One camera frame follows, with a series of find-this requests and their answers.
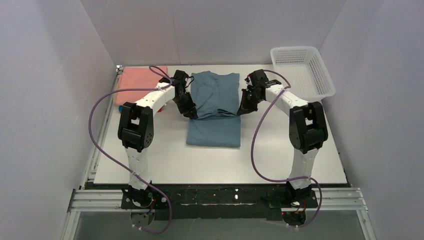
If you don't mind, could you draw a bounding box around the blue-grey t shirt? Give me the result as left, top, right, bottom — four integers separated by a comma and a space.
186, 71, 241, 148

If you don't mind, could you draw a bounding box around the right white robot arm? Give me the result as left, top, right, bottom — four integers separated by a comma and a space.
237, 69, 329, 202

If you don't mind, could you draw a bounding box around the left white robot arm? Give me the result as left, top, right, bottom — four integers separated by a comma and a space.
117, 70, 198, 191

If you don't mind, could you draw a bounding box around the pink folded t shirt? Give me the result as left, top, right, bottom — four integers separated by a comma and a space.
114, 67, 162, 106

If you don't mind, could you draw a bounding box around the white plastic basket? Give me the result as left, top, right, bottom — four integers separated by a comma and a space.
270, 46, 336, 102

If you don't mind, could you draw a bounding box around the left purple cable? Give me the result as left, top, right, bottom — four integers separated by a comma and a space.
88, 65, 174, 235

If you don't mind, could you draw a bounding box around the purple cable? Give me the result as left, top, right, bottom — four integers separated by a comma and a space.
88, 65, 174, 235
250, 69, 323, 229

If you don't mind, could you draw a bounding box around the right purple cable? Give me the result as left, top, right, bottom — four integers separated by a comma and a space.
250, 69, 323, 229

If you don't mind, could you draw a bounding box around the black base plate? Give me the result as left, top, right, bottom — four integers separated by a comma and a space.
121, 183, 319, 221

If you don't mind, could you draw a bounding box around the aluminium frame rail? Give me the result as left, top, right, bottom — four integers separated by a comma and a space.
61, 65, 377, 240

